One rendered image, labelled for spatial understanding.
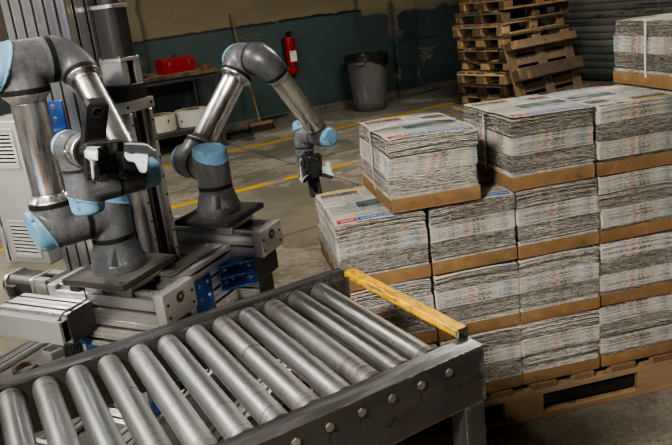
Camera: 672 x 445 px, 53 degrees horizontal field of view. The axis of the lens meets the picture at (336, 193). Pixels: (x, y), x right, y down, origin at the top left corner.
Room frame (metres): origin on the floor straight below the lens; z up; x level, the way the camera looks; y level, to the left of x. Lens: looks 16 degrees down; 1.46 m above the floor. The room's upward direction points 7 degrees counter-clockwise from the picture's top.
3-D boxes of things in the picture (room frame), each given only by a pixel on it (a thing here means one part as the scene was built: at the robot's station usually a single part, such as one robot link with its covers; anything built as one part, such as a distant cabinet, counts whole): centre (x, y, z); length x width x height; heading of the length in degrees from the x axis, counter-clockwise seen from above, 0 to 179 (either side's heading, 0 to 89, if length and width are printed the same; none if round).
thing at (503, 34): (8.73, -2.49, 0.65); 1.33 x 0.94 x 1.30; 123
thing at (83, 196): (1.52, 0.56, 1.12); 0.11 x 0.08 x 0.11; 128
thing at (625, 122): (2.27, -0.95, 0.95); 0.38 x 0.29 x 0.23; 11
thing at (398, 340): (1.36, -0.04, 0.77); 0.47 x 0.05 x 0.05; 29
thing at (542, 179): (2.22, -0.65, 0.86); 0.38 x 0.29 x 0.04; 11
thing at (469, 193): (2.03, -0.29, 0.86); 0.29 x 0.16 x 0.04; 100
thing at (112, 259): (1.80, 0.63, 0.87); 0.15 x 0.15 x 0.10
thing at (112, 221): (1.79, 0.64, 0.98); 0.13 x 0.12 x 0.14; 128
